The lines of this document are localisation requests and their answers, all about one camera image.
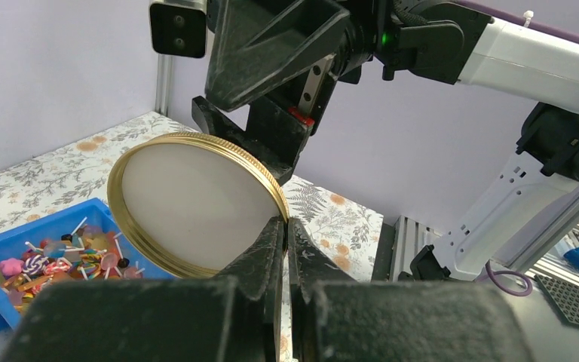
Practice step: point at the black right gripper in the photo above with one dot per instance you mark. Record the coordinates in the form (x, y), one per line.
(273, 68)

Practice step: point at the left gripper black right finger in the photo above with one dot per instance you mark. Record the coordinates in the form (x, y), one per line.
(336, 318)

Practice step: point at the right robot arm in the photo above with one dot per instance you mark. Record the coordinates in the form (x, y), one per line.
(458, 42)

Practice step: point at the blue plastic candy bin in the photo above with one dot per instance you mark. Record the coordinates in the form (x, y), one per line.
(79, 243)

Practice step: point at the round cream jar lid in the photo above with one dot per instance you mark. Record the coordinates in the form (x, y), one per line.
(191, 203)

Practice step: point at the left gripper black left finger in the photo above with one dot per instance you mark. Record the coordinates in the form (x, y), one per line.
(232, 316)

